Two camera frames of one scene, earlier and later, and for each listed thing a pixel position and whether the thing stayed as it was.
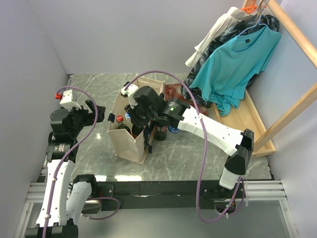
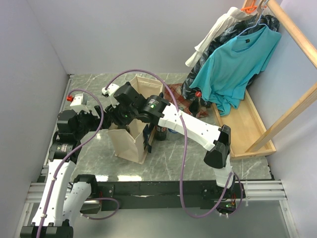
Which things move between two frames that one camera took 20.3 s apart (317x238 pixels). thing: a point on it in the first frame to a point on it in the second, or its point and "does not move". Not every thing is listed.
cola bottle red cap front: x=136 y=131 to x=195 y=106
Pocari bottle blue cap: x=173 y=130 does not move
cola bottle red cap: x=161 y=132 does not move
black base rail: x=168 y=195 does not move
